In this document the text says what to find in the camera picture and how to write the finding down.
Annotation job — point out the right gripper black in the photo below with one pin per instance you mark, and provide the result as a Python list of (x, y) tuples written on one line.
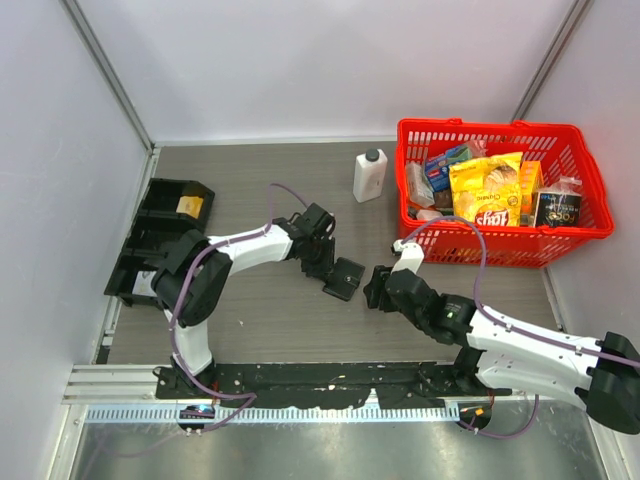
[(373, 290)]

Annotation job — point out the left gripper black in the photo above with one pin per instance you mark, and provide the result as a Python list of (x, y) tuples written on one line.
[(321, 271)]

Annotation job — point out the black leather card holder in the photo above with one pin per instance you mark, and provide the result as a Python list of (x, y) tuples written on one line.
[(344, 279)]

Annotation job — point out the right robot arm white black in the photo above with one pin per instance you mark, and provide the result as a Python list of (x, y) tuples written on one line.
[(498, 352)]

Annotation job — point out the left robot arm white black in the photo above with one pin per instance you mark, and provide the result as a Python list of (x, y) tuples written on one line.
[(191, 279)]

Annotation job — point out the yellow card in tray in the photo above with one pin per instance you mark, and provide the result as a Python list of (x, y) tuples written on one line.
[(190, 205)]

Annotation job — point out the white bottle black cap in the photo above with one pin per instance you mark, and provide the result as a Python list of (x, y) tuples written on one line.
[(369, 175)]

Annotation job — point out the pale wrapped snack pack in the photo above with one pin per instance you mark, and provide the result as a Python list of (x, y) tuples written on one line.
[(419, 190)]

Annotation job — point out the blue box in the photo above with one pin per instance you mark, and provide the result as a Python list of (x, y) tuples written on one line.
[(436, 171)]

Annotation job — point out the yellow Lays chips bag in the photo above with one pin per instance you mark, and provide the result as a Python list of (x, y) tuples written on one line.
[(486, 191)]

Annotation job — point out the black compartment tray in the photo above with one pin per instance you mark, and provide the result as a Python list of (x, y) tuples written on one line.
[(156, 226)]

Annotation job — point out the green sponge pack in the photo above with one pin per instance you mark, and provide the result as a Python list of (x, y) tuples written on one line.
[(464, 152)]

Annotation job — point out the red plastic shopping basket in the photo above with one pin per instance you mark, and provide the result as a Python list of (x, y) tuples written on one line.
[(561, 149)]

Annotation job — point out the orange snack box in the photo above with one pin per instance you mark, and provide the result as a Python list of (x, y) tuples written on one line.
[(531, 179)]

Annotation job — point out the black snack package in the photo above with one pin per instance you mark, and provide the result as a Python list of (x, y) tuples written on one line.
[(558, 205)]

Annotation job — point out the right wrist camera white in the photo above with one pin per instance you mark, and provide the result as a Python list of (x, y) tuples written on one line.
[(410, 256)]

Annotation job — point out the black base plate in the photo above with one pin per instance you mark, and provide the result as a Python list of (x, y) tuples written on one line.
[(339, 386)]

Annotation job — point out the white cable duct rail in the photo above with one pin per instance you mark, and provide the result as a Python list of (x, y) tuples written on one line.
[(185, 413)]

